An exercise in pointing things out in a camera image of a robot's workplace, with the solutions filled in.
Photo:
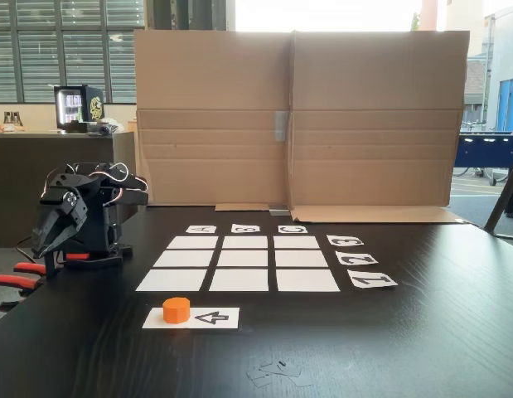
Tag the blue foosball table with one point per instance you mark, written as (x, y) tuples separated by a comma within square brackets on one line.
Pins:
[(488, 149)]

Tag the paper sheet number 1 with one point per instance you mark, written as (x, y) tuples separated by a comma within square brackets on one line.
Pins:
[(384, 284)]

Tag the white paper arrow sheet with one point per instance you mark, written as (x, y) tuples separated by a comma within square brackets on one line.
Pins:
[(214, 318)]

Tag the paper sheet letter A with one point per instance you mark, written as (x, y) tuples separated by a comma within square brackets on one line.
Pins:
[(192, 229)]

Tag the paper sheet number 3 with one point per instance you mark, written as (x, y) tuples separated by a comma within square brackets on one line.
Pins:
[(332, 240)]

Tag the paper sheet number 2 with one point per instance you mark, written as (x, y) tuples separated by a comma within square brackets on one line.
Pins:
[(370, 260)]

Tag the brown cardboard panel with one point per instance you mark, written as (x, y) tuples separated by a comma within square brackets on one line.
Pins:
[(210, 103), (376, 103)]

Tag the black mini fridge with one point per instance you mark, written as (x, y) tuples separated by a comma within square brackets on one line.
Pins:
[(94, 108)]

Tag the round orange token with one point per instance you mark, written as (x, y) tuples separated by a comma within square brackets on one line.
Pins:
[(175, 311)]

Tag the black slanted stand leg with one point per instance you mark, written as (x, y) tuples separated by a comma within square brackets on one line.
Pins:
[(504, 199)]

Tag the clear tape scraps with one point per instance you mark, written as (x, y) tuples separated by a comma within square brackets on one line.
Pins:
[(277, 371)]

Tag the paper sheet letter B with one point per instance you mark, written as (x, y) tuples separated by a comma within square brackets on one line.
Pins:
[(235, 229)]

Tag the dark object on counter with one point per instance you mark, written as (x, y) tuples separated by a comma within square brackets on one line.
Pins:
[(100, 129)]

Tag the orange black clamp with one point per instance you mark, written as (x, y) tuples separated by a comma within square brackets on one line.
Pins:
[(15, 282), (30, 268)]

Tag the white paper grid square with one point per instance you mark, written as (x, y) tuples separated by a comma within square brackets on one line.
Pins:
[(301, 258), (238, 280), (171, 280), (297, 242), (245, 242), (192, 242), (308, 280), (183, 258), (243, 258)]

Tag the dark wooden counter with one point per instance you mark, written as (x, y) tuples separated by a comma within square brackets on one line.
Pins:
[(24, 174)]

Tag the bottle carrier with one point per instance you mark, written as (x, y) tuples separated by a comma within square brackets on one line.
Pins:
[(13, 118)]

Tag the grey duct tape strip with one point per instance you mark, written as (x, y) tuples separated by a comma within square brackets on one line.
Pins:
[(279, 210), (281, 126)]

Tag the paper sheet letter C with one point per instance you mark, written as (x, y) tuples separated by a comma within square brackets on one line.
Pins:
[(282, 229)]

